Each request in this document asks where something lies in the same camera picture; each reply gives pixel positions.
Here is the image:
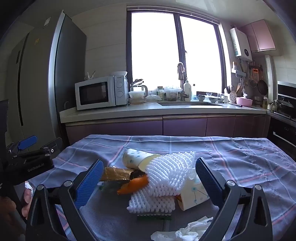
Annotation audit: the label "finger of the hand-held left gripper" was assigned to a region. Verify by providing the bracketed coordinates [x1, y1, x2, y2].
[35, 137, 63, 160]
[7, 136, 38, 158]

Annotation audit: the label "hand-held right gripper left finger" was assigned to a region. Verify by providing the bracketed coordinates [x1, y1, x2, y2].
[25, 159, 104, 241]

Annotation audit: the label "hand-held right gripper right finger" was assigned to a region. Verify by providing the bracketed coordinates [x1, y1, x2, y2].
[195, 158, 273, 241]

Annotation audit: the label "white printed paper cup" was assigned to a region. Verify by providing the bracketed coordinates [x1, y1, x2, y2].
[177, 174, 211, 211]
[122, 149, 161, 173]

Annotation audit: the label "gold foil wrapper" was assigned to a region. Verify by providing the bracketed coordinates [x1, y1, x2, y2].
[100, 167, 134, 182]

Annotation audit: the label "large white foam net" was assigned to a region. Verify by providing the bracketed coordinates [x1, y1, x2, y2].
[145, 151, 196, 197]

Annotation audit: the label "white tissue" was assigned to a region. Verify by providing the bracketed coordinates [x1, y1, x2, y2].
[150, 217, 214, 241]

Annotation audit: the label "person's left hand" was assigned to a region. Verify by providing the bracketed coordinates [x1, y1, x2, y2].
[0, 181, 35, 241]

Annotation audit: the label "checked grey tablecloth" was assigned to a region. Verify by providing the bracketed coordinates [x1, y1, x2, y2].
[25, 134, 296, 241]

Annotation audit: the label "purple base cabinets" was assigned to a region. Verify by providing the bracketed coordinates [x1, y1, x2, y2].
[66, 115, 271, 145]

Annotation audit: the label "silver refrigerator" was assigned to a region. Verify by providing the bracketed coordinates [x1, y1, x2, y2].
[5, 10, 87, 163]

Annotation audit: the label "white microwave oven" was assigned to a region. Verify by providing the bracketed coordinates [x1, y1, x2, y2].
[74, 75, 129, 111]

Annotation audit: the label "kitchen sink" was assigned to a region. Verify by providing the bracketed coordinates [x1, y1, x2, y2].
[158, 101, 223, 107]

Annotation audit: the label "white kitchen counter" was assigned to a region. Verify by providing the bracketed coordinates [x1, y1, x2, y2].
[59, 101, 267, 123]

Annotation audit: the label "black built-in oven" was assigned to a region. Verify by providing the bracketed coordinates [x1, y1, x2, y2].
[268, 116, 296, 160]

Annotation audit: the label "pink bowl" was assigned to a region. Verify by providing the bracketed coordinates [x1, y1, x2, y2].
[236, 97, 253, 107]

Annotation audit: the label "metal kitchen faucet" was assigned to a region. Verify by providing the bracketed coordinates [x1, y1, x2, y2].
[177, 62, 192, 102]

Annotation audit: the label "white soap bottle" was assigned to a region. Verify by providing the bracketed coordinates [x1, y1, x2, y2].
[184, 80, 192, 99]

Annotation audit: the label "clear plastic container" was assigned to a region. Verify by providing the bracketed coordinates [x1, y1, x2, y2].
[165, 86, 181, 102]

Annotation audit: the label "white plastic food container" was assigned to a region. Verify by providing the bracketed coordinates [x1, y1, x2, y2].
[128, 91, 147, 105]

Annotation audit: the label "glass electric kettle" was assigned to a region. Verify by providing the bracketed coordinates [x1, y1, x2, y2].
[130, 79, 149, 99]

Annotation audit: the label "metal cooking pot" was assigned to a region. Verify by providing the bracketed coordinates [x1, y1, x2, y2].
[276, 98, 296, 116]

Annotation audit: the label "hanging frying pan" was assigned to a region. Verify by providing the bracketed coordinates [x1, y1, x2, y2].
[258, 79, 269, 95]

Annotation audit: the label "grey hanging rag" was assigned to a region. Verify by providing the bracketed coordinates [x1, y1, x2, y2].
[177, 62, 186, 80]

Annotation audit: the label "white vertical pipe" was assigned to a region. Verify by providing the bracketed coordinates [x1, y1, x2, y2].
[265, 55, 278, 105]

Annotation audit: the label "white water heater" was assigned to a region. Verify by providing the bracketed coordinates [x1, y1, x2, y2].
[230, 27, 253, 62]

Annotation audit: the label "kitchen window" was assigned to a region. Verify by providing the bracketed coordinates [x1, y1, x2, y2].
[127, 7, 228, 102]

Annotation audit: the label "wall mounted rack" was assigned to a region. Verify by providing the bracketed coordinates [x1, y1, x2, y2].
[231, 61, 247, 77]

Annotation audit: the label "pink wall cabinet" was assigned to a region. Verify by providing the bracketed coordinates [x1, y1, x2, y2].
[239, 19, 277, 53]

